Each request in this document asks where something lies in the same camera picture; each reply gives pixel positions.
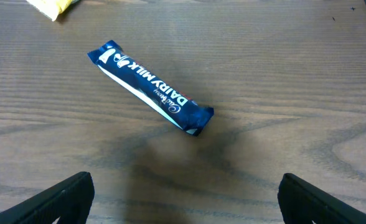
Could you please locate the blue Dairy Milk chocolate bar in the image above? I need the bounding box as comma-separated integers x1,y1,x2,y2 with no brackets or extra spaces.
87,40,214,136

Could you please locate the yellow snack bag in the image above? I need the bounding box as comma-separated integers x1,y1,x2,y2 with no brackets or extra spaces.
26,0,79,21

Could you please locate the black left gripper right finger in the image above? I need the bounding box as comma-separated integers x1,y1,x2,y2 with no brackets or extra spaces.
277,173,366,224

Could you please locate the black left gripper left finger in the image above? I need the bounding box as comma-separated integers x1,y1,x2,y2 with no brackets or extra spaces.
0,172,95,224

